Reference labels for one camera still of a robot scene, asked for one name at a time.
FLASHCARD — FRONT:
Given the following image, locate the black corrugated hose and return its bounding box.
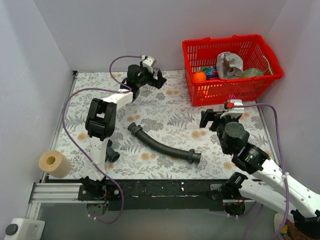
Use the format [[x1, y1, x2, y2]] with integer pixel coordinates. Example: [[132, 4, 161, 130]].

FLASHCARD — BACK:
[[127, 122, 202, 165]]

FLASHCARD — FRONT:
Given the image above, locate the colourful snack packet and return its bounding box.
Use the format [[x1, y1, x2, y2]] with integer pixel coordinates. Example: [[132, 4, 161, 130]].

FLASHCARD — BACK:
[[199, 65, 219, 80]]

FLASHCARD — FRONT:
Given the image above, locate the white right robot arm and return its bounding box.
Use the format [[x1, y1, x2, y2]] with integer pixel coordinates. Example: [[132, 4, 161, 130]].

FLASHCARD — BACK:
[[199, 108, 320, 240]]

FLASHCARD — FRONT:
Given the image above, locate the floral table mat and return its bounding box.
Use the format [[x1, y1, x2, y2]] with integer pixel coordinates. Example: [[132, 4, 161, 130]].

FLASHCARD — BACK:
[[57, 69, 280, 180]]

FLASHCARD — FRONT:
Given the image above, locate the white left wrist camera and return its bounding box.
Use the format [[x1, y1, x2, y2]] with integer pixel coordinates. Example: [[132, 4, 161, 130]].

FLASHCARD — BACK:
[[140, 55, 157, 73]]

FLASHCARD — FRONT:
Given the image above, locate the white grey button device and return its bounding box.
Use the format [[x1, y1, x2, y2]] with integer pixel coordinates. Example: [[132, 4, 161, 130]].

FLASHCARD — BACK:
[[4, 218, 46, 240]]

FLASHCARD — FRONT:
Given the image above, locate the green netted melon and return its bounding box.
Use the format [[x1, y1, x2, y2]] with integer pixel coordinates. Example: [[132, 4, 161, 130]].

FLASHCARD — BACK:
[[241, 55, 274, 79]]

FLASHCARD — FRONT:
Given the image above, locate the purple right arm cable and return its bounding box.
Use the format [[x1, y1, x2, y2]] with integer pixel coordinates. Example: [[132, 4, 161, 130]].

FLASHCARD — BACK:
[[237, 103, 291, 240]]

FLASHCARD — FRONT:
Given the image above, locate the grey tee pipe fitting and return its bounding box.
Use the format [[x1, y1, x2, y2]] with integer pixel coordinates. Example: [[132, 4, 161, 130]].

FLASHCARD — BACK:
[[105, 139, 120, 163]]

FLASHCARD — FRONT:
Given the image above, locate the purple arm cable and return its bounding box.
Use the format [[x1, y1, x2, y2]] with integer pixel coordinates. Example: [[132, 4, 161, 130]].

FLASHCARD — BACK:
[[237, 103, 291, 240], [61, 54, 143, 225]]

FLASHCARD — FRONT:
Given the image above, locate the red plastic basket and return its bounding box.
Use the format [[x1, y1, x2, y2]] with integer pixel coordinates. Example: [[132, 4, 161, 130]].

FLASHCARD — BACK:
[[182, 34, 284, 106]]

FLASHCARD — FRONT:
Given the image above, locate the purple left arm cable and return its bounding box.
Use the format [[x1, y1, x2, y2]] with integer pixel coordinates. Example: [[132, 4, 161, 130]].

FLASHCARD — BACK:
[[61, 54, 143, 225]]

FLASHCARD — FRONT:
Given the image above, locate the beige tape roll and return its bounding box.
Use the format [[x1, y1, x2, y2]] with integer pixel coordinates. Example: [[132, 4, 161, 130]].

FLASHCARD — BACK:
[[38, 150, 72, 179]]

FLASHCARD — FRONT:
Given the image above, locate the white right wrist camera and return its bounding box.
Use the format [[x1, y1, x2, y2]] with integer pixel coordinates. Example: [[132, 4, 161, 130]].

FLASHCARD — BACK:
[[220, 99, 244, 119]]

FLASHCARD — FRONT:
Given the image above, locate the orange fruit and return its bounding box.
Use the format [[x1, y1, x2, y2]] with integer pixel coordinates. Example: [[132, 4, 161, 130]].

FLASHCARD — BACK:
[[193, 71, 207, 83]]

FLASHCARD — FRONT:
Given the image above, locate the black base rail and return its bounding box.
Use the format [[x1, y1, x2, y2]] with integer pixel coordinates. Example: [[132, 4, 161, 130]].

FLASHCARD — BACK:
[[77, 178, 245, 212]]

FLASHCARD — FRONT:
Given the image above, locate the crumpled grey paper bag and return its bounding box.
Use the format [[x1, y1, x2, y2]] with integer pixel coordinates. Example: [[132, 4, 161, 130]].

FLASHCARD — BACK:
[[216, 51, 244, 80]]

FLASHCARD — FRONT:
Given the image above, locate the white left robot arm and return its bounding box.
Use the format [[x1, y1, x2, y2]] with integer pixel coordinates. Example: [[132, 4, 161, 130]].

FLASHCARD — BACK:
[[80, 57, 166, 200]]

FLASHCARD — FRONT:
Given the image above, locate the brown item in white cup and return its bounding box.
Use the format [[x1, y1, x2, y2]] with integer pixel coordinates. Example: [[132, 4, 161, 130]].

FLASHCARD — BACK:
[[273, 213, 301, 240]]

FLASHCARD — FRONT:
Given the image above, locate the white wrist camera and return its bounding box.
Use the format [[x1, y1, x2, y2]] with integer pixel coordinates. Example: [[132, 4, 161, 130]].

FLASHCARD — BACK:
[[140, 55, 157, 73], [220, 99, 244, 119]]

